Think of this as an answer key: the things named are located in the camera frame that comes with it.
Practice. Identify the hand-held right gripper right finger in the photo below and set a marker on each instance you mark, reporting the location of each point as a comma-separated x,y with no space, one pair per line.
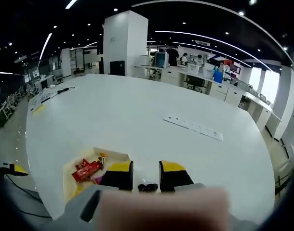
173,179

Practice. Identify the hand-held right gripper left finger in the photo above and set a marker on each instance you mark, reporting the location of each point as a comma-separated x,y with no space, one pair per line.
118,179

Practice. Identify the purple snack food packet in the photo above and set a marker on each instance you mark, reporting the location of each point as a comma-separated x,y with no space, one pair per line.
98,180

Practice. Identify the gold brown snack food packet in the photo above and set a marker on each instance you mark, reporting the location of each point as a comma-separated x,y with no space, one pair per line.
102,160

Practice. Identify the long dark red food packet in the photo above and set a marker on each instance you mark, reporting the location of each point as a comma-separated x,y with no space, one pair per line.
88,171

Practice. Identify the small red snack food packet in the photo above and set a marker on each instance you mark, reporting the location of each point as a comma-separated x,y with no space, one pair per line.
81,164

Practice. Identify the beige hexagonal container tray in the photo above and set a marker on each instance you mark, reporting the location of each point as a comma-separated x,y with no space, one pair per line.
68,183

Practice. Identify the white table power strip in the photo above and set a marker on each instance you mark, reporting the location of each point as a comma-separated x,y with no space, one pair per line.
192,127

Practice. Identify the yellow flat strip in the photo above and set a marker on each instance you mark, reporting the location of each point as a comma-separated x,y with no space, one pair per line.
38,110

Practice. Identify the black handheld tool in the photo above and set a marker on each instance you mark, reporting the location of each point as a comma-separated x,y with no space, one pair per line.
63,91

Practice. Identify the white office desk row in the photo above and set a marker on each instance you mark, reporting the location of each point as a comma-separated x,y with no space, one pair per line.
224,91

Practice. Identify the blue box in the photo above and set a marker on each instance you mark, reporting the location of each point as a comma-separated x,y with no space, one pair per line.
218,76

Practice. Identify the white-framed computer monitor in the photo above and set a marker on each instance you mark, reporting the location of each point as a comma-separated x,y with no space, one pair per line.
161,60

